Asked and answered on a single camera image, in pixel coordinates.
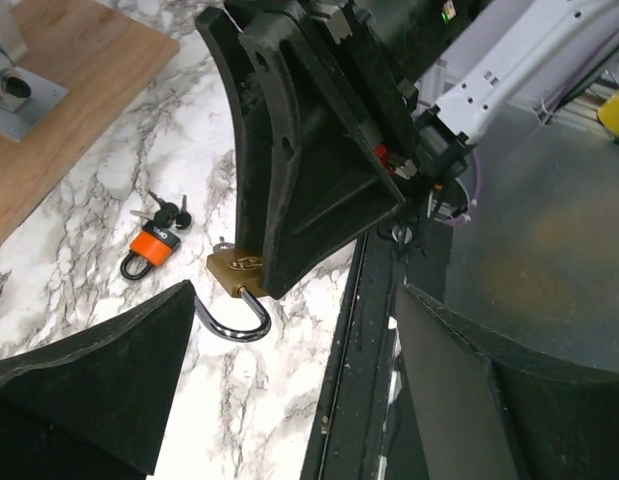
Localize orange padlock black keys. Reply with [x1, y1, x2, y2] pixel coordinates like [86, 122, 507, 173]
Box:
[130, 190, 192, 232]

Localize grey metal lock bracket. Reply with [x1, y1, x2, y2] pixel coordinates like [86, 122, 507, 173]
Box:
[0, 1, 68, 142]

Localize yellow cup with figurine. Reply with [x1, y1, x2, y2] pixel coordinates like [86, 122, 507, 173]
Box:
[597, 89, 619, 141]

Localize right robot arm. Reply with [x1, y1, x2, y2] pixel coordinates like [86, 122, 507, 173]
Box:
[196, 1, 619, 299]

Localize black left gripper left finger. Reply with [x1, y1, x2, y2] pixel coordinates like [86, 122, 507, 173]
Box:
[0, 281, 195, 479]

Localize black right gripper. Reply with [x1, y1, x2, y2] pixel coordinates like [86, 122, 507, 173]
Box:
[195, 1, 439, 299]

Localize small brass padlock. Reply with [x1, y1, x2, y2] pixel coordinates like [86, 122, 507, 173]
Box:
[194, 237, 272, 343]

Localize wooden board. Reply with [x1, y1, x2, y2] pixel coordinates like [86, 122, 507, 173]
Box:
[0, 1, 179, 245]

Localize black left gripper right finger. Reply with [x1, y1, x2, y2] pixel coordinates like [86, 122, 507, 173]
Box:
[395, 285, 619, 479]

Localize black table edge rail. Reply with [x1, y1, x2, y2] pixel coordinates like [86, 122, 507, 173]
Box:
[300, 222, 453, 479]

